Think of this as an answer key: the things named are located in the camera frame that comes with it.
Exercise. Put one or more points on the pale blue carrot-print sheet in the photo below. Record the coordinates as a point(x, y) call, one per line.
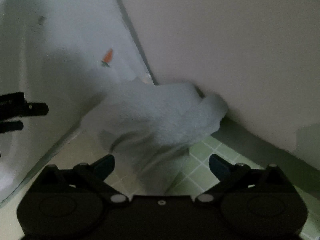
point(67, 54)

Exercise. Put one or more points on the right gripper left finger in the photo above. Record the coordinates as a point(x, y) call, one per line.
point(89, 178)

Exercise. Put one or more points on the grey zip hoodie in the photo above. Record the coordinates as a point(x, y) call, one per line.
point(149, 128)

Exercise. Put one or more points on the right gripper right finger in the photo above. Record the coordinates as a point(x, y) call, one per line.
point(232, 179)

